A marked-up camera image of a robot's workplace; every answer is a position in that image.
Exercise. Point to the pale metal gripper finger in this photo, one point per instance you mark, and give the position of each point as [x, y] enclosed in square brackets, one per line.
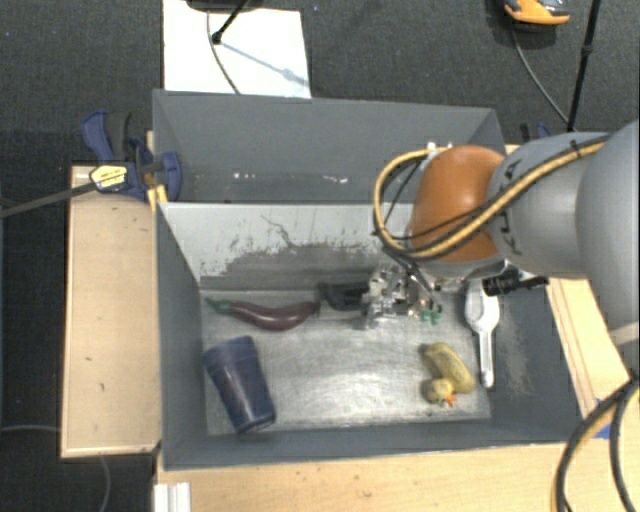
[342, 315]

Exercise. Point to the grey metal bin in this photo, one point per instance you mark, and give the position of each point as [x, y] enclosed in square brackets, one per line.
[325, 370]

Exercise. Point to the purple toy eggplant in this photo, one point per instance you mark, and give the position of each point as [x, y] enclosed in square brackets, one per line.
[272, 317]

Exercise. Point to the white plastic scoop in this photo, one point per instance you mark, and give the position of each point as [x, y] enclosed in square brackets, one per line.
[483, 315]

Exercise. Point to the yellow rubber duck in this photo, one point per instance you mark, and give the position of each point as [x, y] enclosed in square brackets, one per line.
[450, 370]

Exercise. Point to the dark blue cup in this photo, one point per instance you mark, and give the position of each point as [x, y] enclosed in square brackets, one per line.
[240, 382]

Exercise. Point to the pale wood board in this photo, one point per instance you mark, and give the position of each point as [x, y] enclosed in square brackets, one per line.
[110, 320]

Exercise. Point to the black cylinder on white bracket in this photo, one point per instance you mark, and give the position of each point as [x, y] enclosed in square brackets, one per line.
[507, 285]

